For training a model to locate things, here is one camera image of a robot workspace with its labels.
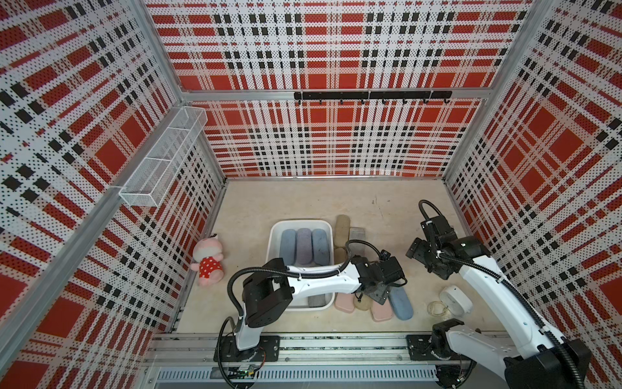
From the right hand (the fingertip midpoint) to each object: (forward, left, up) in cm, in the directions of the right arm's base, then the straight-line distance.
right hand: (423, 258), depth 78 cm
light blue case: (+10, +34, -11) cm, 37 cm away
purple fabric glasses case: (+10, +41, -9) cm, 43 cm away
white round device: (-11, -9, -7) cm, 16 cm away
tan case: (-12, +19, -8) cm, 24 cm away
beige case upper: (+18, +26, -11) cm, 34 cm away
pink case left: (-12, +26, -8) cm, 29 cm away
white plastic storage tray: (+15, +53, -7) cm, 56 cm away
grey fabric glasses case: (-10, +35, -10) cm, 38 cm away
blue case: (+9, +47, -11) cm, 49 cm away
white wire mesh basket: (+28, +99, +9) cm, 103 cm away
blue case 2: (-11, +7, -11) cm, 17 cm away
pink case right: (-13, +13, -13) cm, 23 cm away
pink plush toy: (+5, +76, -8) cm, 77 cm away
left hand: (-6, +16, -8) cm, 19 cm away
